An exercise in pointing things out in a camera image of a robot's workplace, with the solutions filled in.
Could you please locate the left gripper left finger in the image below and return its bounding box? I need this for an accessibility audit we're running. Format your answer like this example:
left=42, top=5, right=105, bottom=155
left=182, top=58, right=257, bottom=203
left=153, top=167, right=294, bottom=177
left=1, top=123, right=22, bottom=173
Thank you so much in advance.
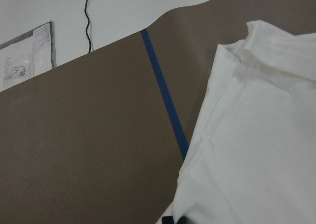
left=161, top=216, right=175, bottom=224

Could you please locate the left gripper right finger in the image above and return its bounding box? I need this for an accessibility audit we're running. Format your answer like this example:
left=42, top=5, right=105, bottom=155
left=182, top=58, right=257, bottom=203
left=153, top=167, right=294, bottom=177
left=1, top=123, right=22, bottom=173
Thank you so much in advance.
left=178, top=216, right=191, bottom=224

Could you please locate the white long-sleeve printed shirt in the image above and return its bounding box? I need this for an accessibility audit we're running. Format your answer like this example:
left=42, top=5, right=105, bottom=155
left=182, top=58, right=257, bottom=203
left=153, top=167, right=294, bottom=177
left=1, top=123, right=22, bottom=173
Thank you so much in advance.
left=163, top=20, right=316, bottom=224

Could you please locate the clear plastic sheet mat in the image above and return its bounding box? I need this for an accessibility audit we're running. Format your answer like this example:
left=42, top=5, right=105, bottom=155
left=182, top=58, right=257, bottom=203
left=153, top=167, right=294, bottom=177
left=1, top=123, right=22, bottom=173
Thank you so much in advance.
left=0, top=21, right=56, bottom=91

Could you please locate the black desk cable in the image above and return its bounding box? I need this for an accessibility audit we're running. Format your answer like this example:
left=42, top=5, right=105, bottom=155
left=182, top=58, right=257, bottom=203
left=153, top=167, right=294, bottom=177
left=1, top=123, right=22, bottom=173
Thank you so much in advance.
left=83, top=0, right=92, bottom=53

